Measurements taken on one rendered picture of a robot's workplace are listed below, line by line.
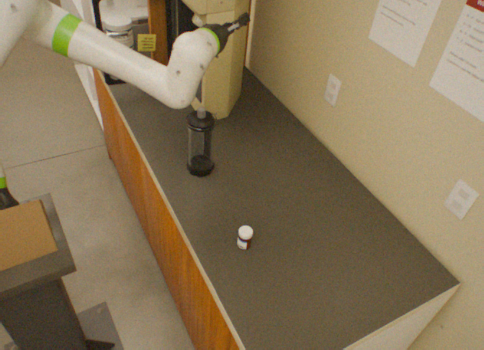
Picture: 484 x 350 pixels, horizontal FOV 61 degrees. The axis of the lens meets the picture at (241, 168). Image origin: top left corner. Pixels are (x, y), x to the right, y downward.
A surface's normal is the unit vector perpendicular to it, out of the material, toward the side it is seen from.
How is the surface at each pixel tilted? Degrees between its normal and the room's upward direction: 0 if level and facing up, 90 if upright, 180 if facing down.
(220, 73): 90
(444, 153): 90
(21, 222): 90
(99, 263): 0
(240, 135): 0
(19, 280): 0
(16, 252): 90
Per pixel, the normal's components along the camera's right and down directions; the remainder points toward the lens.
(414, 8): -0.88, 0.27
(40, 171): 0.08, -0.73
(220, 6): 0.47, 0.63
